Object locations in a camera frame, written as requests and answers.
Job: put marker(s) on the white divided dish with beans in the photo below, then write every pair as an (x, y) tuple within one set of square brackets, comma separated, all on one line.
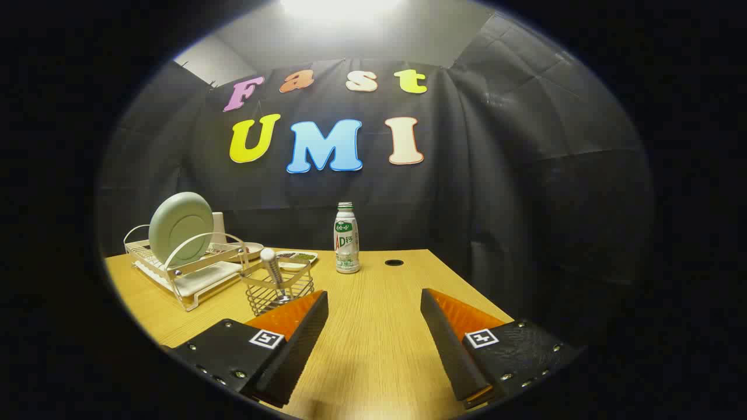
[(300, 256)]

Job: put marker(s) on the white drink bottle green label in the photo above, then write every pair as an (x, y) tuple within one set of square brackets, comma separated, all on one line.
[(346, 245)]

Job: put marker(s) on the white toaster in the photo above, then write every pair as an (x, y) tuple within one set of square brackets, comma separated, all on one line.
[(219, 227)]

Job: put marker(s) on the white plate with meat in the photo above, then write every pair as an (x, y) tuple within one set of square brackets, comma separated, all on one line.
[(255, 249)]

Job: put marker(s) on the pale green plate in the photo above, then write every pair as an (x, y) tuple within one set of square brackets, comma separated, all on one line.
[(181, 227)]

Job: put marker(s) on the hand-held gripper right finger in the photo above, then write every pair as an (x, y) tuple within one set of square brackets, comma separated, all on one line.
[(452, 356)]

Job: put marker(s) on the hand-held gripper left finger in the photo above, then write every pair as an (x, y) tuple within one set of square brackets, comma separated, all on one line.
[(292, 361)]

